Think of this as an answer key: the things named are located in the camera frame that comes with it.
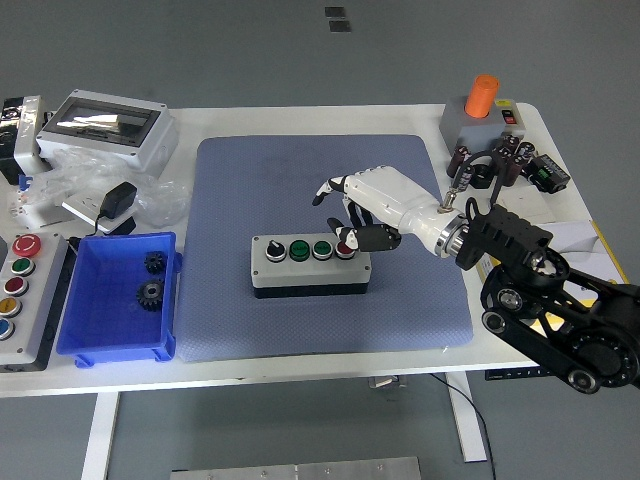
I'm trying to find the white and black electrical device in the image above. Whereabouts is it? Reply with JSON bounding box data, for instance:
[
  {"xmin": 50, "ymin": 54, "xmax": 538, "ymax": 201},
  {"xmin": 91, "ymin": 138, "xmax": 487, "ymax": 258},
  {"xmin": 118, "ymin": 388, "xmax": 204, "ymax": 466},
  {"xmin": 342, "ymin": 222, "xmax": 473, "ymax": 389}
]
[{"xmin": 0, "ymin": 94, "xmax": 54, "ymax": 186}]

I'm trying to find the orange cylinder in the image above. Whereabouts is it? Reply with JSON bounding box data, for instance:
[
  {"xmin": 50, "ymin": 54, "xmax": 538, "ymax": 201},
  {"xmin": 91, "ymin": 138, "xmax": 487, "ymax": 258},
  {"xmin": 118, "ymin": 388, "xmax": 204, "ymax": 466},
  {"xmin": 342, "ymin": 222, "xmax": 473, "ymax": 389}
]
[{"xmin": 463, "ymin": 73, "xmax": 501, "ymax": 119}]

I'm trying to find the grey enclosure with clear lid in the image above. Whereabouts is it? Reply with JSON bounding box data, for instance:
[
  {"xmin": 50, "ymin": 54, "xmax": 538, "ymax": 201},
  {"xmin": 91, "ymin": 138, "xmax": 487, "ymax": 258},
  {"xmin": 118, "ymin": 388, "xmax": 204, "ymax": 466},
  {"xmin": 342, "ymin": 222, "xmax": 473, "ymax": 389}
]
[{"xmin": 35, "ymin": 88, "xmax": 180, "ymax": 176}]

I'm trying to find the black table control panel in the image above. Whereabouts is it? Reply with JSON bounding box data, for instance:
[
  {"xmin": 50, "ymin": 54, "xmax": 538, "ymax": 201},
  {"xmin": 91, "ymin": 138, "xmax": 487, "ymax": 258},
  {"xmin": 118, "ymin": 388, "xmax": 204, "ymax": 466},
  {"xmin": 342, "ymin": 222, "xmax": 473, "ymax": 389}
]
[{"xmin": 483, "ymin": 368, "xmax": 545, "ymax": 382}]

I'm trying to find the blue plastic bin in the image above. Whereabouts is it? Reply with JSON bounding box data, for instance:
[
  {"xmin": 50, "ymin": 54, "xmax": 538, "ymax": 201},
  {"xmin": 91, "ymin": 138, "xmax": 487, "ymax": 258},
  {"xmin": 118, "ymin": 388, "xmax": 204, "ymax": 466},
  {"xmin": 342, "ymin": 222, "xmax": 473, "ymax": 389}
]
[{"xmin": 55, "ymin": 230, "xmax": 184, "ymax": 370}]

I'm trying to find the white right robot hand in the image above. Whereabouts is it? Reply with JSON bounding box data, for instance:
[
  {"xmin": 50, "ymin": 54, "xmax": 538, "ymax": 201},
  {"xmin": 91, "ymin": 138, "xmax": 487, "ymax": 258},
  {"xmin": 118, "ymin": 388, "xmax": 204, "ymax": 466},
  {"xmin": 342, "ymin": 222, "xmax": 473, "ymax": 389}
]
[{"xmin": 312, "ymin": 165, "xmax": 459, "ymax": 254}]

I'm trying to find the small black gear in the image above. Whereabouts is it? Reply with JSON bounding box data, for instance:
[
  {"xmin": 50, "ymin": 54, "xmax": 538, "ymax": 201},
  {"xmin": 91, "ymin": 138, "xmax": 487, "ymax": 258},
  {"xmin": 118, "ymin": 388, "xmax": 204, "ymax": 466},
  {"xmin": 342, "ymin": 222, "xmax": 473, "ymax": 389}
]
[{"xmin": 143, "ymin": 250, "xmax": 169, "ymax": 275}]

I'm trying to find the black silver-topped capacitor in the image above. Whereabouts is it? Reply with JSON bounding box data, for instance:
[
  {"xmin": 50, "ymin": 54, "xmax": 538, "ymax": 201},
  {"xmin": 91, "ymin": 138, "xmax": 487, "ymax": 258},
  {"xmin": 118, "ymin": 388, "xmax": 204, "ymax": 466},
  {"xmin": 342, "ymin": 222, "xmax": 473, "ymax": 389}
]
[{"xmin": 451, "ymin": 162, "xmax": 476, "ymax": 193}]

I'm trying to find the grey-blue table mat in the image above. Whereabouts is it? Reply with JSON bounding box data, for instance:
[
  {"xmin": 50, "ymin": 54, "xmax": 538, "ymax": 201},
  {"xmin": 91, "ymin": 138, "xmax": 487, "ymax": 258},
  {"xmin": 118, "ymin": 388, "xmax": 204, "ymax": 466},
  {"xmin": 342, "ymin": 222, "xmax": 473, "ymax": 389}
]
[{"xmin": 177, "ymin": 133, "xmax": 475, "ymax": 364}]

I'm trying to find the clear plastic bag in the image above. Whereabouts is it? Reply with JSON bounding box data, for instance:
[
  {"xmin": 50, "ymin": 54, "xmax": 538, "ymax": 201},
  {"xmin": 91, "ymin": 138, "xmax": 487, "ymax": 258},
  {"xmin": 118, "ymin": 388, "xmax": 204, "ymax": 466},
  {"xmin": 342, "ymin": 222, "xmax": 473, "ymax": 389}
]
[{"xmin": 29, "ymin": 147, "xmax": 194, "ymax": 229}]

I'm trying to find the black power adapter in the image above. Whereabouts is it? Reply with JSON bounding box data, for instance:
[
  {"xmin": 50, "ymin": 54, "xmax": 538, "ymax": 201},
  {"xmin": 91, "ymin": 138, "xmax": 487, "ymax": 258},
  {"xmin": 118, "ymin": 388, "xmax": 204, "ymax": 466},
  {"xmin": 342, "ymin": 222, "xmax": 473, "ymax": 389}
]
[{"xmin": 94, "ymin": 181, "xmax": 139, "ymax": 224}]

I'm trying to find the grey five-button control box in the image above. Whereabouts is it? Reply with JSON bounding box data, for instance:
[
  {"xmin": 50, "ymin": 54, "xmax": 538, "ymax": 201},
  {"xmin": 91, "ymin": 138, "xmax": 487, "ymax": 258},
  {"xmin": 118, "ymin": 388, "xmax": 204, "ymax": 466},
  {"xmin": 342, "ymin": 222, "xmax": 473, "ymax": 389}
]
[{"xmin": 0, "ymin": 232, "xmax": 72, "ymax": 373}]

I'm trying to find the white breaker with blue lever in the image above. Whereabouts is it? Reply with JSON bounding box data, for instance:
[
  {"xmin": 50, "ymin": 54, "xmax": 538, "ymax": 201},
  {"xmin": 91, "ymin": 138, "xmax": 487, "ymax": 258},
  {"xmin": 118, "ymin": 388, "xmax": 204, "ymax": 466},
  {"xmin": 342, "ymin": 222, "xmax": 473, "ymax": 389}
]
[{"xmin": 5, "ymin": 174, "xmax": 69, "ymax": 231}]

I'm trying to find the metal bracket under table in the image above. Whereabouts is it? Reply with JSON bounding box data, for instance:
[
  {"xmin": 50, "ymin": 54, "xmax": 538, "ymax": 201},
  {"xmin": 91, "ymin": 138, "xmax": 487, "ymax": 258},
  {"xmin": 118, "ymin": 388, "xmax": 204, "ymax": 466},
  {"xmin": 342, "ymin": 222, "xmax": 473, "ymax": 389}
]
[{"xmin": 368, "ymin": 375, "xmax": 408, "ymax": 391}]

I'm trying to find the grey switch box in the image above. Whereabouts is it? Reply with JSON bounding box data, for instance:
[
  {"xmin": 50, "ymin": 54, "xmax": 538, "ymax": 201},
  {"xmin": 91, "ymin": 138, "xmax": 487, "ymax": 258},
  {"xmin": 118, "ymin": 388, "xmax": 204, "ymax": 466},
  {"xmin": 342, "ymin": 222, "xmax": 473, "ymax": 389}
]
[{"xmin": 438, "ymin": 94, "xmax": 526, "ymax": 154}]

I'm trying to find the black module with green terminals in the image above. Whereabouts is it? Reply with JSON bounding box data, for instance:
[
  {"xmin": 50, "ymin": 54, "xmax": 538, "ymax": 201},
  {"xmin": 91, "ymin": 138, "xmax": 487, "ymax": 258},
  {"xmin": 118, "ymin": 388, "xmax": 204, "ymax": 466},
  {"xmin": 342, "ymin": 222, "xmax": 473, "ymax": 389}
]
[{"xmin": 522, "ymin": 154, "xmax": 572, "ymax": 195}]

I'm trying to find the grey four-button control box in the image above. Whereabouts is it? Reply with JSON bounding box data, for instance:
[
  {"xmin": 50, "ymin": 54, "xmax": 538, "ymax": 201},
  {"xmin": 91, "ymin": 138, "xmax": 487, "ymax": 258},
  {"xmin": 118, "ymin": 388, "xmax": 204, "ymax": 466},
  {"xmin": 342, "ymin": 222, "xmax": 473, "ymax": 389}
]
[{"xmin": 249, "ymin": 233, "xmax": 373, "ymax": 300}]

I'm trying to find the white table leg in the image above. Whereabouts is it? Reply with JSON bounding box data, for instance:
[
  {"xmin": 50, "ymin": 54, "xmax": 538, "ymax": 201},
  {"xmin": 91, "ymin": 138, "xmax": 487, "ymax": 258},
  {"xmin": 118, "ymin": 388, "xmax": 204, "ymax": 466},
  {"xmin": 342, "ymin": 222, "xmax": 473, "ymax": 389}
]
[
  {"xmin": 446, "ymin": 372, "xmax": 488, "ymax": 463},
  {"xmin": 81, "ymin": 392, "xmax": 122, "ymax": 480}
]

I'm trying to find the thin black cable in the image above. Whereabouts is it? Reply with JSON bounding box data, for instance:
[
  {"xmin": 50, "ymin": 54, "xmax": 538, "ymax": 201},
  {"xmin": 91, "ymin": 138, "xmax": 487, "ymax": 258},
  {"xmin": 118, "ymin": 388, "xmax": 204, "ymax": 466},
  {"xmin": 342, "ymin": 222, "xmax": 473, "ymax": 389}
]
[{"xmin": 432, "ymin": 373, "xmax": 497, "ymax": 480}]

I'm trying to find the yellow and white cardboard box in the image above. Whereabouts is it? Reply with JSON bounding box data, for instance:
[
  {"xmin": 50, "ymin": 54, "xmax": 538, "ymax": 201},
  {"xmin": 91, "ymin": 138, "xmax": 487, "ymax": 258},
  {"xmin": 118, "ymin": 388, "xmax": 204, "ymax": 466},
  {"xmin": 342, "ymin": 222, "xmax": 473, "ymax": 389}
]
[{"xmin": 474, "ymin": 218, "xmax": 632, "ymax": 341}]

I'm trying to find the grey metal base plate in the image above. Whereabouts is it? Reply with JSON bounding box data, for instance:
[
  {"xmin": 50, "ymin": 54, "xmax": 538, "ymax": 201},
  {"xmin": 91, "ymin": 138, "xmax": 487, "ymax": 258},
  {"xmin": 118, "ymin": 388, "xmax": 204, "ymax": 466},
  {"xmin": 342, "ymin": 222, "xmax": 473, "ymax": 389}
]
[{"xmin": 169, "ymin": 455, "xmax": 422, "ymax": 480}]

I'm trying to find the black ring holder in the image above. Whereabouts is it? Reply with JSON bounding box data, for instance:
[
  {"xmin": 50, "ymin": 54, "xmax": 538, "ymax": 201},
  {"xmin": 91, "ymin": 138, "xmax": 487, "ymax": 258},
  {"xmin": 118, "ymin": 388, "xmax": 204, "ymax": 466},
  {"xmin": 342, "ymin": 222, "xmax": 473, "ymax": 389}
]
[{"xmin": 471, "ymin": 164, "xmax": 495, "ymax": 191}]

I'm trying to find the white wall switch panel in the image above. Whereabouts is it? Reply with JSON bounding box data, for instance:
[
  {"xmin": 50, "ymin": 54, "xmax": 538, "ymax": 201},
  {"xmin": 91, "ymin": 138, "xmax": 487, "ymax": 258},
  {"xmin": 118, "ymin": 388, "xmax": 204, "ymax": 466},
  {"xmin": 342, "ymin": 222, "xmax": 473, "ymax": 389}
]
[{"xmin": 493, "ymin": 187, "xmax": 557, "ymax": 226}]

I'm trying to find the large black gear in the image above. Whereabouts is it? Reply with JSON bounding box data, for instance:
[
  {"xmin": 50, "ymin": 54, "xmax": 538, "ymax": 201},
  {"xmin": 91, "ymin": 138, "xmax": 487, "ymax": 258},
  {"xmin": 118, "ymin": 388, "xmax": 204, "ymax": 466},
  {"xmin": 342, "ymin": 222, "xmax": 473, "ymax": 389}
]
[{"xmin": 135, "ymin": 278, "xmax": 166, "ymax": 312}]

